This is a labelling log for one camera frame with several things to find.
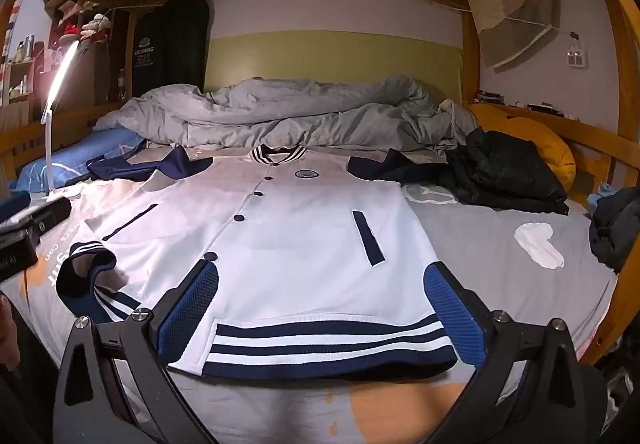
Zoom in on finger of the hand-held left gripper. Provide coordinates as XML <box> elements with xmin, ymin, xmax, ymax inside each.
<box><xmin>0</xmin><ymin>191</ymin><xmax>32</xmax><ymax>225</ymax></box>
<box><xmin>0</xmin><ymin>199</ymin><xmax>72</xmax><ymax>237</ymax></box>

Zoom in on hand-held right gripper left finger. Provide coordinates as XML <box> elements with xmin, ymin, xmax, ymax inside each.
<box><xmin>52</xmin><ymin>260</ymin><xmax>221</xmax><ymax>444</ymax></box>

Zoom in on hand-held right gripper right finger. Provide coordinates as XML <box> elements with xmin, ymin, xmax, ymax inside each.
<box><xmin>422</xmin><ymin>261</ymin><xmax>591</xmax><ymax>444</ymax></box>

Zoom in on white and navy varsity jacket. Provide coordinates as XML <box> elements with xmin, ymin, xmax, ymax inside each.
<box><xmin>56</xmin><ymin>144</ymin><xmax>458</xmax><ymax>381</ymax></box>

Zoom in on black puffer jacket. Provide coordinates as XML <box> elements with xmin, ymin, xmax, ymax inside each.
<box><xmin>437</xmin><ymin>127</ymin><xmax>571</xmax><ymax>216</ymax></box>

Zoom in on dark clothes pile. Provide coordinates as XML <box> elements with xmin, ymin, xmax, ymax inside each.
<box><xmin>589</xmin><ymin>187</ymin><xmax>640</xmax><ymax>275</ymax></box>

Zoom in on blue pillow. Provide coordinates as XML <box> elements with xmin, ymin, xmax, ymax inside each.
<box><xmin>15</xmin><ymin>128</ymin><xmax>146</xmax><ymax>190</ymax></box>

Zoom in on wooden shelf unit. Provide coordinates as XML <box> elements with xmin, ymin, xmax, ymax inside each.
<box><xmin>0</xmin><ymin>0</ymin><xmax>131</xmax><ymax>125</ymax></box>

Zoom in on white desk lamp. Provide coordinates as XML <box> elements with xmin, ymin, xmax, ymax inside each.
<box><xmin>42</xmin><ymin>40</ymin><xmax>81</xmax><ymax>197</ymax></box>

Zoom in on light blue cloth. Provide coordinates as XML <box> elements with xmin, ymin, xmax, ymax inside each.
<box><xmin>586</xmin><ymin>181</ymin><xmax>613</xmax><ymax>215</ymax></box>

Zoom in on yellow pillow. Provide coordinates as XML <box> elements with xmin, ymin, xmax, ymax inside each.
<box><xmin>467</xmin><ymin>103</ymin><xmax>577</xmax><ymax>197</ymax></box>

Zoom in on white plush toy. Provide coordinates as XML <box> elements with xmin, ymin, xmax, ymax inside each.
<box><xmin>80</xmin><ymin>13</ymin><xmax>113</xmax><ymax>45</ymax></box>

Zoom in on black printed hanging bag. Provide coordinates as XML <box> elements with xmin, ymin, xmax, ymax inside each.
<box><xmin>134</xmin><ymin>0</ymin><xmax>210</xmax><ymax>98</ymax></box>

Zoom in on grey duvet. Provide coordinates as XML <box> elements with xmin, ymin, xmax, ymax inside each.
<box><xmin>92</xmin><ymin>77</ymin><xmax>481</xmax><ymax>157</ymax></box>

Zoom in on green headboard panel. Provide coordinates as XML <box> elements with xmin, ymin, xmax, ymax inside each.
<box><xmin>202</xmin><ymin>37</ymin><xmax>463</xmax><ymax>100</ymax></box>

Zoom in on pale hanging curtain cloth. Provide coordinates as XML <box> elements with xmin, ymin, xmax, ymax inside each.
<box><xmin>467</xmin><ymin>0</ymin><xmax>568</xmax><ymax>70</ymax></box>

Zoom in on white wall socket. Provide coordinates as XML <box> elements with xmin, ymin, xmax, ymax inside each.
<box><xmin>562</xmin><ymin>32</ymin><xmax>591</xmax><ymax>70</ymax></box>

